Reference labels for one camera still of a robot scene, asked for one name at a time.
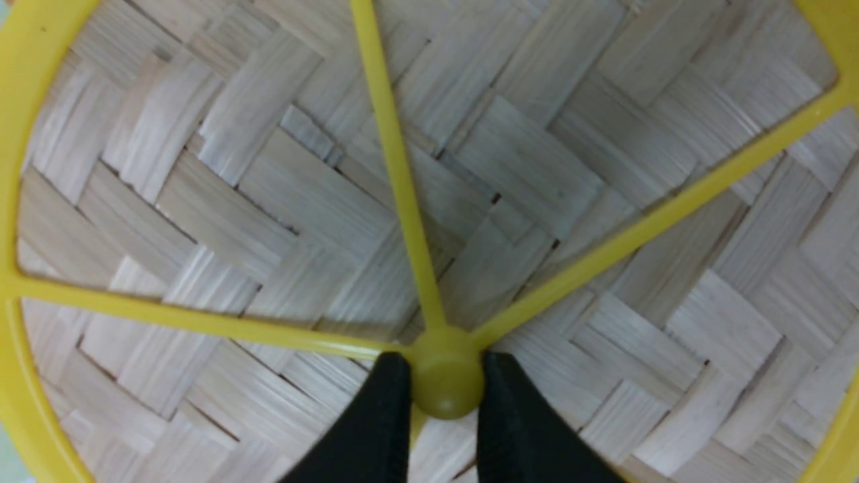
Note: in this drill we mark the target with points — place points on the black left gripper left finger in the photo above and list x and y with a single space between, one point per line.
370 442

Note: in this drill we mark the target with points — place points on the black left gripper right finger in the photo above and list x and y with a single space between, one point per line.
521 438

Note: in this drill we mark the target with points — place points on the yellow bamboo steamer lid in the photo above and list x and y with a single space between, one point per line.
217 214

